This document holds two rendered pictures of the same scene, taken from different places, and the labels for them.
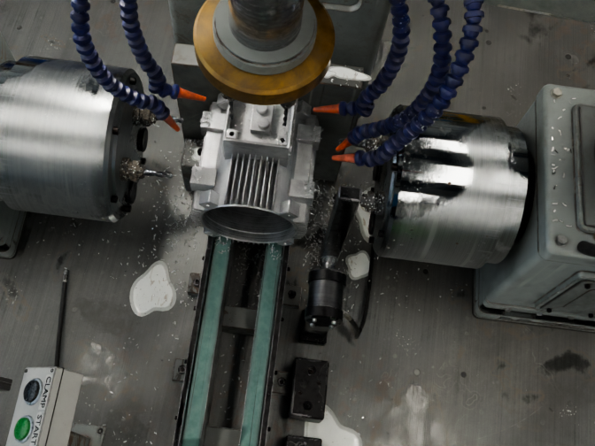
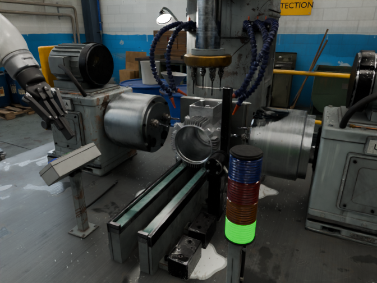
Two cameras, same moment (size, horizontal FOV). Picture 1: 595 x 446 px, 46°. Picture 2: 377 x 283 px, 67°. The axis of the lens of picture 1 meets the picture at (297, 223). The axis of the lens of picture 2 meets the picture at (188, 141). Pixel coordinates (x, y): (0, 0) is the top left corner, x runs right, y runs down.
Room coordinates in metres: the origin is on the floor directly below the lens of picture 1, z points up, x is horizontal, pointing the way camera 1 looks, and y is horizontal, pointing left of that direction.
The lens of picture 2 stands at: (-0.48, -0.38, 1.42)
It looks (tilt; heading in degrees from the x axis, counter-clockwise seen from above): 21 degrees down; 28
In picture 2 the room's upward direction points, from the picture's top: straight up
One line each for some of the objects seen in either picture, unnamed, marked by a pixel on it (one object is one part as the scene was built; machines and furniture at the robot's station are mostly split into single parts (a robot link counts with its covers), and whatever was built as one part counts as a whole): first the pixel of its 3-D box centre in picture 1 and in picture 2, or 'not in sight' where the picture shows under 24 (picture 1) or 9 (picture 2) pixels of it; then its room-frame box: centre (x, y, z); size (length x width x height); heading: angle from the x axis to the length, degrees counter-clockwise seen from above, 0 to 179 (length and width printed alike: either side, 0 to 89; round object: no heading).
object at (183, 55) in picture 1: (267, 103); (215, 135); (0.66, 0.09, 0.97); 0.30 x 0.11 x 0.34; 93
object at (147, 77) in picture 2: not in sight; (149, 72); (2.17, 1.53, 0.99); 0.24 x 0.22 x 0.24; 91
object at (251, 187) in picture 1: (256, 170); (202, 137); (0.51, 0.08, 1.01); 0.20 x 0.19 x 0.19; 3
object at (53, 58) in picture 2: not in sight; (74, 90); (0.44, 0.71, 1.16); 0.33 x 0.26 x 0.42; 93
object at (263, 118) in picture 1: (260, 121); (206, 112); (0.55, 0.09, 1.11); 0.12 x 0.11 x 0.07; 3
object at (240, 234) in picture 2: not in sight; (240, 226); (-0.02, -0.25, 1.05); 0.06 x 0.06 x 0.04
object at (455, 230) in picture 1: (457, 189); (288, 144); (0.53, -0.25, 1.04); 0.41 x 0.25 x 0.25; 93
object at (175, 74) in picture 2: not in sight; (174, 85); (1.85, 1.02, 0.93); 0.25 x 0.24 x 0.25; 1
